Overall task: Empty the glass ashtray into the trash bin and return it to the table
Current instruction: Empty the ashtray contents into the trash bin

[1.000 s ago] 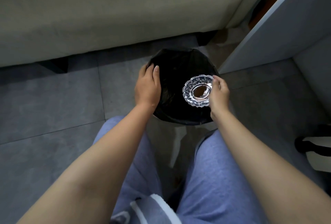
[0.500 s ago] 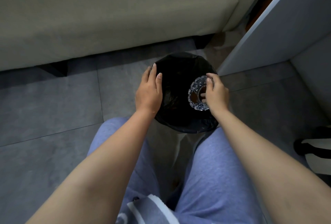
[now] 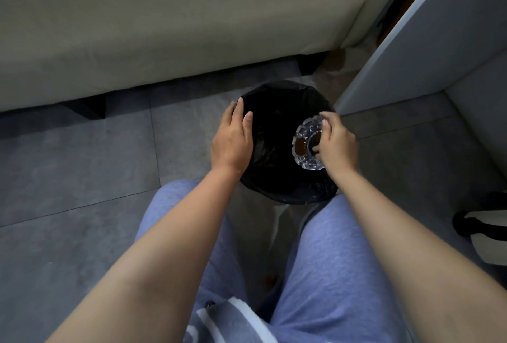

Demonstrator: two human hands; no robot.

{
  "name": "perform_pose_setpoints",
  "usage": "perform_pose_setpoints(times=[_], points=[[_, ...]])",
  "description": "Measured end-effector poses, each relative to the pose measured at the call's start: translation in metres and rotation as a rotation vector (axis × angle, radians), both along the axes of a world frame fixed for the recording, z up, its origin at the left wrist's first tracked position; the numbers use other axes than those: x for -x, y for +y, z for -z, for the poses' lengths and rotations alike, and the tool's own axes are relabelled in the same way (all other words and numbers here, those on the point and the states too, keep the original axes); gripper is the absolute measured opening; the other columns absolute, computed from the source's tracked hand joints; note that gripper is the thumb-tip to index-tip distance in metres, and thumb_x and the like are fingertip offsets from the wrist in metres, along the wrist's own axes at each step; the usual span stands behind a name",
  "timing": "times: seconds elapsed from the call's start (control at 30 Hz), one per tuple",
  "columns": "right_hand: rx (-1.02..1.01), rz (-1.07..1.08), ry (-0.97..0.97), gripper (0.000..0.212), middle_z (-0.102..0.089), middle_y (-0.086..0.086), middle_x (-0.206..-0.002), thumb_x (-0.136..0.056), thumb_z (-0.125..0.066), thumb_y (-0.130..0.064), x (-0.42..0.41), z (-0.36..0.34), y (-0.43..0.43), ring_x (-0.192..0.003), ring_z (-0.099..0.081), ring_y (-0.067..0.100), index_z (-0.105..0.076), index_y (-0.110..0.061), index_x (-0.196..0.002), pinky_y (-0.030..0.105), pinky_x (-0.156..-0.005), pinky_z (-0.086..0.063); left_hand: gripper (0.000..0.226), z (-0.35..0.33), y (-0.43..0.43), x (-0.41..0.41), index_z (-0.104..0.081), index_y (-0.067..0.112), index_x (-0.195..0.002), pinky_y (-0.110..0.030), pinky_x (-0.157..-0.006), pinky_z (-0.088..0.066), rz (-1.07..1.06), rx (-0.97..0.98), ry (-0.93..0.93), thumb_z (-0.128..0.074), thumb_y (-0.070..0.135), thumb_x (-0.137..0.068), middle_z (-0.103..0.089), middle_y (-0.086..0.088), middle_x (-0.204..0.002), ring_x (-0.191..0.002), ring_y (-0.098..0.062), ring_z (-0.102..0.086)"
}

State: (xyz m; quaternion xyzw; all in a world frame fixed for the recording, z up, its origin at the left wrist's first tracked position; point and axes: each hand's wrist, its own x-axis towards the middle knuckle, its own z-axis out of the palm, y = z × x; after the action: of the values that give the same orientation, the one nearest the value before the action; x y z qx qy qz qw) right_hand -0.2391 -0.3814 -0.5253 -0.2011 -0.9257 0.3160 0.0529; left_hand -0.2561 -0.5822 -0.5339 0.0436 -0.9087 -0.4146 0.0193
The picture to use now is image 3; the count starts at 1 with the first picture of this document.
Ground person's right hand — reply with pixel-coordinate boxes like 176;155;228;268
312;112;360;176

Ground person's left hand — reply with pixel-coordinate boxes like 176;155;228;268
211;97;254;175

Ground clear glass ashtray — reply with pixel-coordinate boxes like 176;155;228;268
292;115;328;172

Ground black bin bag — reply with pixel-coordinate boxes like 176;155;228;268
236;80;342;206

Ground person's right forearm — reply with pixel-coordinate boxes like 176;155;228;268
327;168;507;343

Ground person's left forearm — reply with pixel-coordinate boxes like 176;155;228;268
45;166;243;343

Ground black sofa leg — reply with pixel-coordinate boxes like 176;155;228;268
63;94;107;120
295;51;330;76

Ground blue-grey trousers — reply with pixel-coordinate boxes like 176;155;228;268
134;179;409;343

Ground beige sofa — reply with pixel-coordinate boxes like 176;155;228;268
0;0;405;113

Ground white cabinet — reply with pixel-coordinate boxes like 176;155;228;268
334;0;507;175

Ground black and white bag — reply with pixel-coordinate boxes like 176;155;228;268
452;191;507;266

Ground grey striped shirt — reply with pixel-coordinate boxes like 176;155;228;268
184;296;280;343

